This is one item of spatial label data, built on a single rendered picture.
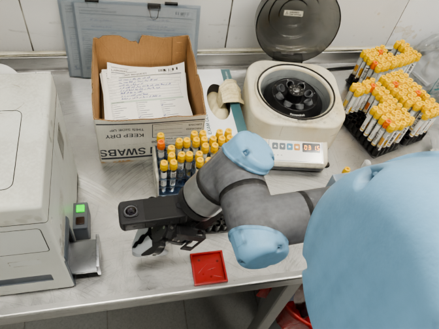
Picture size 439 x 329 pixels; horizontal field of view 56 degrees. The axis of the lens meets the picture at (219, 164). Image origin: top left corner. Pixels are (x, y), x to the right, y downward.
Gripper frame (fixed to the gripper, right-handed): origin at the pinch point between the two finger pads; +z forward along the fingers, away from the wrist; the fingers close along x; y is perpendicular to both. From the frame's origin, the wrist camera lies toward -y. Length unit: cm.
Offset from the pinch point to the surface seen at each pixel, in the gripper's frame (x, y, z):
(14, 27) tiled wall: 60, -26, 5
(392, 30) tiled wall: 60, 67, -46
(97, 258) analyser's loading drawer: -1.8, -6.3, 2.1
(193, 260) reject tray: -1.9, 12.6, -2.1
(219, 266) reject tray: -3.7, 17.1, -4.7
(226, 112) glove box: 35.0, 21.8, -12.9
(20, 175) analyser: 0.9, -25.1, -14.8
